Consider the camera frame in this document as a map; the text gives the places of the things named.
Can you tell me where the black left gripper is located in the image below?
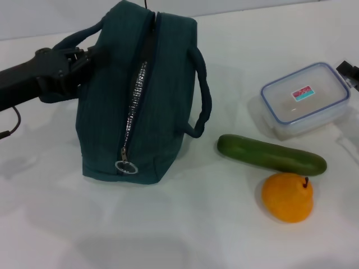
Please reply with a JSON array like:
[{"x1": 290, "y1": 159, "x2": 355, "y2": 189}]
[{"x1": 0, "y1": 47, "x2": 111, "y2": 113}]

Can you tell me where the dark teal fabric bag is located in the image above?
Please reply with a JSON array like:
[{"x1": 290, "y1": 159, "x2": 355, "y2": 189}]
[{"x1": 39, "y1": 0, "x2": 213, "y2": 187}]

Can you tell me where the green cucumber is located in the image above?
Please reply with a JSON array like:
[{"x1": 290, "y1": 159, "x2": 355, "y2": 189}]
[{"x1": 217, "y1": 133, "x2": 328, "y2": 177}]

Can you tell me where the orange pear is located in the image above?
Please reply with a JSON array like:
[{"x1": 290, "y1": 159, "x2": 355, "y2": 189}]
[{"x1": 261, "y1": 172, "x2": 314, "y2": 224}]

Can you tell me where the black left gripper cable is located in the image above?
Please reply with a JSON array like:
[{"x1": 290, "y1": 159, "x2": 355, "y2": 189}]
[{"x1": 0, "y1": 105, "x2": 21, "y2": 141}]

